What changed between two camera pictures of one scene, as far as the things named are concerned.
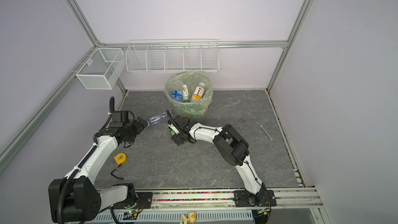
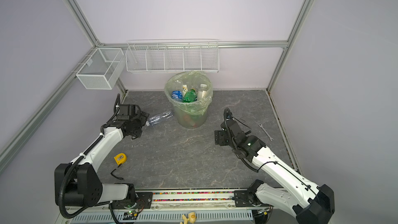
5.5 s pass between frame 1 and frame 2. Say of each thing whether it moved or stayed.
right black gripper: moved
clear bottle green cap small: stayed
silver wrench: stayed
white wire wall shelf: stayed
